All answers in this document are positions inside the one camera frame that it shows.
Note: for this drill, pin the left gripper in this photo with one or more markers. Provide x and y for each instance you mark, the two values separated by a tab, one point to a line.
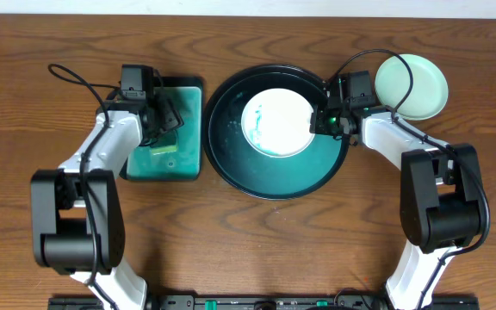
167	119

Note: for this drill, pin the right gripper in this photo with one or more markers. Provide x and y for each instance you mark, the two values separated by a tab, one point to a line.
321	121

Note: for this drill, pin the green scouring sponge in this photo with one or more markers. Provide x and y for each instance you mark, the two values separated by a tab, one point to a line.
165	143

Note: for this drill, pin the white plate with green smear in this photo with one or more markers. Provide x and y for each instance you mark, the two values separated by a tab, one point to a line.
276	123

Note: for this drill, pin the mint green plate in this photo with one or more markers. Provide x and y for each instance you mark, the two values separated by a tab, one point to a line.
429	93

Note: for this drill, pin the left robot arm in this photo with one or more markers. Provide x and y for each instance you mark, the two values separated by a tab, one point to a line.
77	223

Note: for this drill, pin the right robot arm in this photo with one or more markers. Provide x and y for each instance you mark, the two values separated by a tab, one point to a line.
444	210

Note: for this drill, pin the black rectangular water tray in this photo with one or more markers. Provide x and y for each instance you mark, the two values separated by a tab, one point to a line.
186	93

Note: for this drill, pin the round black tray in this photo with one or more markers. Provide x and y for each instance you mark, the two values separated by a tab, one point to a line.
249	170

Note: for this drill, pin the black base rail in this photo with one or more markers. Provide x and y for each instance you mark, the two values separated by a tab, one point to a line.
189	302

